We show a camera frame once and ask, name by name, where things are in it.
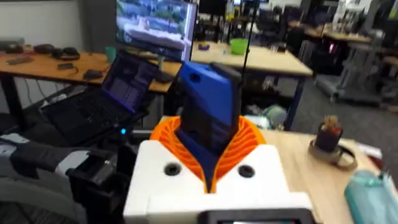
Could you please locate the green bowl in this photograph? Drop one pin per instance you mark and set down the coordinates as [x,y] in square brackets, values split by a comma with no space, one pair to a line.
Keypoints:
[238,47]

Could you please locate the black headphones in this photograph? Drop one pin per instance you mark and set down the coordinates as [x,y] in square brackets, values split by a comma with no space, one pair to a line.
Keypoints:
[65,54]

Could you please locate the black laptop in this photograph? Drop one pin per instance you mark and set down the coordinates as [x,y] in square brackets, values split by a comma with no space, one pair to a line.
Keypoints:
[93,115]

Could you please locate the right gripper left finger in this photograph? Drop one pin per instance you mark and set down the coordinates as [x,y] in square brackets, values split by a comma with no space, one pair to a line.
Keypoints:
[155,180]

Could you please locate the pale wooden table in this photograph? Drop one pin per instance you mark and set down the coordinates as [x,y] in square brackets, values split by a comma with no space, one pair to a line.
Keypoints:
[270,62]

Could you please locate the small purple item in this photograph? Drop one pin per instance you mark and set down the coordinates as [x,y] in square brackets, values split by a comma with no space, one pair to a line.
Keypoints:
[204,46]

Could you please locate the teal cup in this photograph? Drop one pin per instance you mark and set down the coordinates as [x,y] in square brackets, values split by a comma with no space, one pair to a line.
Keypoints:
[110,54]

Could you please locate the small black device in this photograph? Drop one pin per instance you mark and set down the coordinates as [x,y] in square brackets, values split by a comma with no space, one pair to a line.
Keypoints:
[66,66]

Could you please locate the black pouch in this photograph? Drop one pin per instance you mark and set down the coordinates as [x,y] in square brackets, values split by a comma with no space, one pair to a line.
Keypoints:
[44,48]

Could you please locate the computer monitor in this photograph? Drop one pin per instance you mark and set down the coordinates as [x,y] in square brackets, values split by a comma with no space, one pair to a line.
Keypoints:
[155,25]

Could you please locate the brown tape roll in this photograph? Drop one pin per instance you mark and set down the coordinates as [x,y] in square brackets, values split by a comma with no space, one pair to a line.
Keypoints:
[349,161]

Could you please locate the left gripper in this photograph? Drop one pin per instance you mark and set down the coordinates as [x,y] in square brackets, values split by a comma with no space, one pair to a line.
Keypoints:
[102,193]

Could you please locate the brown wooden desk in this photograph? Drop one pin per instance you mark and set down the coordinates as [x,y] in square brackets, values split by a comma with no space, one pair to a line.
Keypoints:
[40,74]

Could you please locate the black computer mouse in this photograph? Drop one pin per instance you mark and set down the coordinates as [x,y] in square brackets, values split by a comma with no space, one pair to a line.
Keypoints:
[92,74]

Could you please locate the dark brown pot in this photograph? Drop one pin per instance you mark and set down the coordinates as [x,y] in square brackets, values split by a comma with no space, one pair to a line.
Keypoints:
[328,138]

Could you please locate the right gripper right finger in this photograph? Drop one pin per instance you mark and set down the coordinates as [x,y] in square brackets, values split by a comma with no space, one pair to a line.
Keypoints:
[264,180]

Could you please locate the teal bottle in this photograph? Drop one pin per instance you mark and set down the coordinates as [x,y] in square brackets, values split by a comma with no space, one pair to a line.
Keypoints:
[370,199]

